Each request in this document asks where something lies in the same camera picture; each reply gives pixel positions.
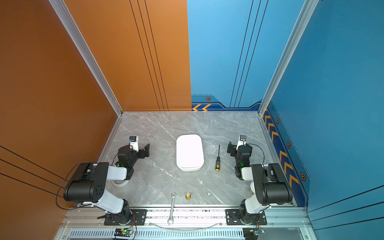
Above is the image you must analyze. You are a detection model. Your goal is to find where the black yellow screwdriver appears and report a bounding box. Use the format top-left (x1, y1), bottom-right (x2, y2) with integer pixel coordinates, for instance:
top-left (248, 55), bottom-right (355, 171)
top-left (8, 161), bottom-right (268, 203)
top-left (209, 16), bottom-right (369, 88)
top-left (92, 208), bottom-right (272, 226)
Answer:
top-left (215, 145), bottom-right (221, 171)

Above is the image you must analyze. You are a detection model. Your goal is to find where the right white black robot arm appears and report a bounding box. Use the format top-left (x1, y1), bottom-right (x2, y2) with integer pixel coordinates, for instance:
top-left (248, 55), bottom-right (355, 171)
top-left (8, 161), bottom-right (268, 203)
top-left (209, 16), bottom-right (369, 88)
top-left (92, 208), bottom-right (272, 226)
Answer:
top-left (227, 143), bottom-right (293, 225)

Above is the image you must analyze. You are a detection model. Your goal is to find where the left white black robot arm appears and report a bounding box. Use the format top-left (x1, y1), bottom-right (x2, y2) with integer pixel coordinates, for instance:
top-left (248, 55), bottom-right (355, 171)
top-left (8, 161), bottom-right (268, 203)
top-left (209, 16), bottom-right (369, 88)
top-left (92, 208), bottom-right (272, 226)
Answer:
top-left (63, 144), bottom-right (150, 226)

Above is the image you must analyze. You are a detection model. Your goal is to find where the white rectangular plastic bin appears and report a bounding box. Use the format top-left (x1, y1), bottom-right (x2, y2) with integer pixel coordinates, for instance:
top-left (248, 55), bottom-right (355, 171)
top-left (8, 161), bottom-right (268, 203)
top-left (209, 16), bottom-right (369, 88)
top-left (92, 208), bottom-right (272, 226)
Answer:
top-left (176, 134), bottom-right (205, 172)

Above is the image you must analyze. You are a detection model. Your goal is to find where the left round tape roll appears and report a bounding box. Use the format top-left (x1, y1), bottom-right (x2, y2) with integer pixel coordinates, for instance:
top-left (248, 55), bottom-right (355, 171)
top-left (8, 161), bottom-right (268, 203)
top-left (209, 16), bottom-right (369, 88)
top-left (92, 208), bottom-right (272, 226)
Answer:
top-left (113, 180), bottom-right (129, 187)

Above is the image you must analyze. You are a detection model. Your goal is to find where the white round tape roll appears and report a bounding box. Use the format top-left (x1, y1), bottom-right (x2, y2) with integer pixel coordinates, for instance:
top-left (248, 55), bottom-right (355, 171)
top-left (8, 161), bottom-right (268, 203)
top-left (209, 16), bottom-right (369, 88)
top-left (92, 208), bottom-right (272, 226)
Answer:
top-left (250, 182), bottom-right (256, 194)

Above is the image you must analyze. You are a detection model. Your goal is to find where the silver combination wrench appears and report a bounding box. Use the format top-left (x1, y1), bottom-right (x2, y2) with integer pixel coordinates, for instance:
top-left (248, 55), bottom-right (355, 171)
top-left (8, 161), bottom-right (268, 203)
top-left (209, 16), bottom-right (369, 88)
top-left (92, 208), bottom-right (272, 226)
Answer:
top-left (167, 193), bottom-right (177, 225)

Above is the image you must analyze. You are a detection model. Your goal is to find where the left green circuit board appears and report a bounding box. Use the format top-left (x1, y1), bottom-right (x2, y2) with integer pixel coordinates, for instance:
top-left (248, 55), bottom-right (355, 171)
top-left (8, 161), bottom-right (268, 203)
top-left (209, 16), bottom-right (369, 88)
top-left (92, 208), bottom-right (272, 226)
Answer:
top-left (113, 228), bottom-right (135, 240)

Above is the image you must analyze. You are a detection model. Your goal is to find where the green circuit board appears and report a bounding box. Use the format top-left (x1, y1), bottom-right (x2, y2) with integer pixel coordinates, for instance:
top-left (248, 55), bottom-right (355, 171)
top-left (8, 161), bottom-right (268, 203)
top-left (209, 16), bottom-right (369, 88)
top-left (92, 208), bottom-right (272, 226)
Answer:
top-left (113, 228), bottom-right (135, 240)
top-left (243, 228), bottom-right (265, 240)

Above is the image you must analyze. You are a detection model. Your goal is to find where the right green circuit board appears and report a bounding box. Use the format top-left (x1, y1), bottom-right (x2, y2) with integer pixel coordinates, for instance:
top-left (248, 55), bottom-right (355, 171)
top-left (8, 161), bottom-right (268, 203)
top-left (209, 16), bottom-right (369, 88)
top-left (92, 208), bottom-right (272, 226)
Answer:
top-left (243, 228), bottom-right (265, 240)

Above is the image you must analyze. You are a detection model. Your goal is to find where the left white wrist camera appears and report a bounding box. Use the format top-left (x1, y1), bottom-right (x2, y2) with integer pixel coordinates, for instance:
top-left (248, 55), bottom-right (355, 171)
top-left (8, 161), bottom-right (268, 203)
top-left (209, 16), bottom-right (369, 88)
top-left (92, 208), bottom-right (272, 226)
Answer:
top-left (129, 136), bottom-right (139, 152)

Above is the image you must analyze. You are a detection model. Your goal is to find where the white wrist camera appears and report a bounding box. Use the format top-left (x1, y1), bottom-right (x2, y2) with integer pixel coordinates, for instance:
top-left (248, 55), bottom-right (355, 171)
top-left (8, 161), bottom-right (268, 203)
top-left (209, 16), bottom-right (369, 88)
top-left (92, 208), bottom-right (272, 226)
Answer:
top-left (236, 135), bottom-right (247, 150)
top-left (129, 136), bottom-right (139, 152)

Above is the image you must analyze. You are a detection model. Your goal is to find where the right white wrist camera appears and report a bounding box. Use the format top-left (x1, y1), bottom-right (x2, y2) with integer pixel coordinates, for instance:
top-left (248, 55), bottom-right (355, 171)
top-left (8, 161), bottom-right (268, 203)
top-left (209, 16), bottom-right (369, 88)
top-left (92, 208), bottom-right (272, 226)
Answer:
top-left (236, 135), bottom-right (247, 150)

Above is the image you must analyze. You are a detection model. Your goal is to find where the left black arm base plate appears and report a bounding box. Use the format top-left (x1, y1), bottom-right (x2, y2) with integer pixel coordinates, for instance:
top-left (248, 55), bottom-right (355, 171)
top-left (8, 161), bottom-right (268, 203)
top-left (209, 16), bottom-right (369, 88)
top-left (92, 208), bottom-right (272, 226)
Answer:
top-left (104, 209), bottom-right (147, 227)

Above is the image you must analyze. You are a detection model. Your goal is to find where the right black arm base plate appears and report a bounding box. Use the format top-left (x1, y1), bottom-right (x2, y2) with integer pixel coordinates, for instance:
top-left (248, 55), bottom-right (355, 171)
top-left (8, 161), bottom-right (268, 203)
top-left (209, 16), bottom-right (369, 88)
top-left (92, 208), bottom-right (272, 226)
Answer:
top-left (225, 209), bottom-right (268, 226)

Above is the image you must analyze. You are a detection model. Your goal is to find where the clear plastic cable tie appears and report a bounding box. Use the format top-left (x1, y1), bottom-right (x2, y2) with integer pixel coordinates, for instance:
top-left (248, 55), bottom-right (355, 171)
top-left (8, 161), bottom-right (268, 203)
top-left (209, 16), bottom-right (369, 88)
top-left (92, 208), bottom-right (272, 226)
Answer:
top-left (149, 223), bottom-right (223, 232)

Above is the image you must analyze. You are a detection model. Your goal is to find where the aluminium front rail frame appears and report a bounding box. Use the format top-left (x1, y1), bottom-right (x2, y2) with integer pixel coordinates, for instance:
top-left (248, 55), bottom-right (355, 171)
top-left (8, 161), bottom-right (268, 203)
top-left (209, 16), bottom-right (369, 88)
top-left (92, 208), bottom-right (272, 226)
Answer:
top-left (55, 205), bottom-right (317, 240)

